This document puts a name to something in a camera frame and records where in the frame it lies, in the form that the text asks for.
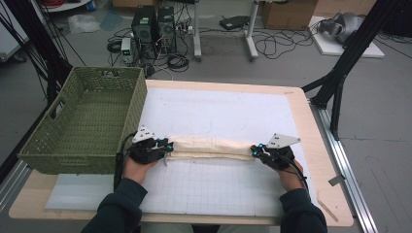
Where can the thin wooden stick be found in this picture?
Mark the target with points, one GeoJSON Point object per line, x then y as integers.
{"type": "Point", "coordinates": [327, 210]}

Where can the clear plastic bag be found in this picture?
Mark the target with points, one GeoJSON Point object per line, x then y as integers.
{"type": "Point", "coordinates": [83, 23]}

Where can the person's right hand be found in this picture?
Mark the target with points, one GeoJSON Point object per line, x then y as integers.
{"type": "Point", "coordinates": [290, 178]}

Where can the white desk leg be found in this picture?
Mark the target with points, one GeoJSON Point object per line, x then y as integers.
{"type": "Point", "coordinates": [197, 32]}
{"type": "Point", "coordinates": [251, 35]}

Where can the white grid mat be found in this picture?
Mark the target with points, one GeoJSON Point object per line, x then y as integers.
{"type": "Point", "coordinates": [213, 110]}

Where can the small grey power supply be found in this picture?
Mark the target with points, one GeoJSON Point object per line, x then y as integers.
{"type": "Point", "coordinates": [126, 50]}

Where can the black metal frame stand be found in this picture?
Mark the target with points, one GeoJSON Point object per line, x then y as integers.
{"type": "Point", "coordinates": [348, 55]}
{"type": "Point", "coordinates": [42, 48]}

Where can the green woven basket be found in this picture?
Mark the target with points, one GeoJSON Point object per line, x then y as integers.
{"type": "Point", "coordinates": [81, 129]}

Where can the black flat device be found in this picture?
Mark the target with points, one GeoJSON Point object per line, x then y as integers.
{"type": "Point", "coordinates": [233, 22]}

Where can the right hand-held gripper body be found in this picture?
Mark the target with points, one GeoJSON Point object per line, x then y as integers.
{"type": "Point", "coordinates": [278, 158]}

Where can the person's left hand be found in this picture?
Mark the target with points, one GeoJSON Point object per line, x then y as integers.
{"type": "Point", "coordinates": [139, 171]}

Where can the grey rounded helmet device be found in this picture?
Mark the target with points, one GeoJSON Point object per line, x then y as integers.
{"type": "Point", "coordinates": [346, 26]}

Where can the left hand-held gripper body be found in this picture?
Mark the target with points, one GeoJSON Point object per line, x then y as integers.
{"type": "Point", "coordinates": [145, 152]}

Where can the black computer tower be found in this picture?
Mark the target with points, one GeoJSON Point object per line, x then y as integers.
{"type": "Point", "coordinates": [144, 30]}
{"type": "Point", "coordinates": [166, 29]}

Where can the white floor board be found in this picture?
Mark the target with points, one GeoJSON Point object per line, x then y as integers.
{"type": "Point", "coordinates": [330, 48]}

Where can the brown cardboard box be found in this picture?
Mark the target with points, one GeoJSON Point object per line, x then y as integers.
{"type": "Point", "coordinates": [288, 14]}

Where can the small grey metal bracket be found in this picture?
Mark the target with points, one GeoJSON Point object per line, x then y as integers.
{"type": "Point", "coordinates": [336, 180]}

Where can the aluminium rail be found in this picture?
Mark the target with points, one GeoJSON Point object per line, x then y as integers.
{"type": "Point", "coordinates": [343, 158]}
{"type": "Point", "coordinates": [13, 186]}

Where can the cream printed cloth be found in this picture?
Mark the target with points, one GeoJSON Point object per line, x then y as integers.
{"type": "Point", "coordinates": [210, 147]}

